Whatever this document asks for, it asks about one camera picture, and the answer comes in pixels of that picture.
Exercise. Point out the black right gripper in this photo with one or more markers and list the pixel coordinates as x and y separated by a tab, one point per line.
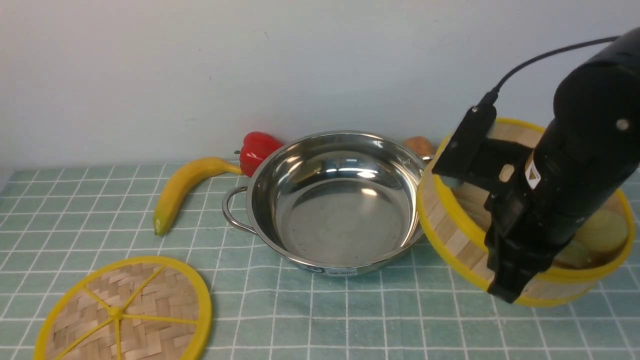
525	234

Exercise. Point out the bamboo steamer basket yellow rim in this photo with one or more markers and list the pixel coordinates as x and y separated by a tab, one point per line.
455	223

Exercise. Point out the woven bamboo steamer lid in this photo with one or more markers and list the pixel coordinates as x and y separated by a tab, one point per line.
141	308

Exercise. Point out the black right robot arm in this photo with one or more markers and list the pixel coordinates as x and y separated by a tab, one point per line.
540	196

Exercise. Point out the green dumpling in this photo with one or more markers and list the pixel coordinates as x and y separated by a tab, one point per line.
574	256

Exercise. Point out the green round bun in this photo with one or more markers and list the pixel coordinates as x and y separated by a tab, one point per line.
603	233

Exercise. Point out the red bell pepper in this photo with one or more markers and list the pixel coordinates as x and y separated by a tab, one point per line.
256	147

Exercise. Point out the yellow banana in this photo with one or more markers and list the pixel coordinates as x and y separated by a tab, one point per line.
180	184

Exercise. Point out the green checkered tablecloth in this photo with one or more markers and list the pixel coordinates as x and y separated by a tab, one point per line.
59	225

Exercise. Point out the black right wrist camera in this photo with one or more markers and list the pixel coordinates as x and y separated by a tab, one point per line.
456	163

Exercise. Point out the stainless steel two-handled pot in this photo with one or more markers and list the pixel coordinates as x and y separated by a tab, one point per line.
337	203

